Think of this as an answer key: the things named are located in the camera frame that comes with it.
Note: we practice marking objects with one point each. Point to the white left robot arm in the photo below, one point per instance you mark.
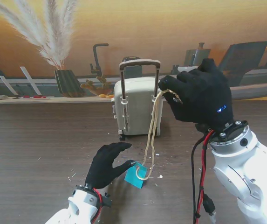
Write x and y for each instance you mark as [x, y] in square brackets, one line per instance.
[77, 210]

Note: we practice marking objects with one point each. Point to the small orange oval fruit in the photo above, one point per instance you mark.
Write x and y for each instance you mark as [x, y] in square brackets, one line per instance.
[110, 96]
[102, 95]

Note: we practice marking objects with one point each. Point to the white pampas grass plumes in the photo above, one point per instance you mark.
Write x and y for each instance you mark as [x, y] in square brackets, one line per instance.
[51, 35]

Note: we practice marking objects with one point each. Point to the yellow-brown coral ornament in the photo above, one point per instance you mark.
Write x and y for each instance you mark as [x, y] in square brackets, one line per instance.
[98, 86]

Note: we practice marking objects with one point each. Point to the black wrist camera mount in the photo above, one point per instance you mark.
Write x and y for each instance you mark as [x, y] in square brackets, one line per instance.
[203, 128]
[105, 200]

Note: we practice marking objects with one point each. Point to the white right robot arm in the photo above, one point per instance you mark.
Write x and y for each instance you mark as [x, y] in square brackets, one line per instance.
[245, 168]

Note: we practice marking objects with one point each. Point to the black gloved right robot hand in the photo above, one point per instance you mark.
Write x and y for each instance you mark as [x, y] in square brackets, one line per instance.
[200, 98]

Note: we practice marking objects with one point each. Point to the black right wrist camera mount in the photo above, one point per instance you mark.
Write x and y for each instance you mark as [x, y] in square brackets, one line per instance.
[203, 128]

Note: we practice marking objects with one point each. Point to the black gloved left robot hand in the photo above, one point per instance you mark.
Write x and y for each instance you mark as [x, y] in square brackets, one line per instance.
[103, 168]

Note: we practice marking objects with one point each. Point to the small beige toy suitcase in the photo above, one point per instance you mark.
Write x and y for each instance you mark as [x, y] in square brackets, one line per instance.
[138, 107]

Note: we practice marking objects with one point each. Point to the teal paper luggage tag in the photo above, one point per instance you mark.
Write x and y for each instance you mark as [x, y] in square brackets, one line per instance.
[133, 178]

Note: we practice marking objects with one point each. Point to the dark ribbed vase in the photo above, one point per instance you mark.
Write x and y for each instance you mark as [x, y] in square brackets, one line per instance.
[68, 84]

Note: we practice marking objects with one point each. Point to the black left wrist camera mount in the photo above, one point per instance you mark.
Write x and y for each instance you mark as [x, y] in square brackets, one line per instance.
[105, 200]

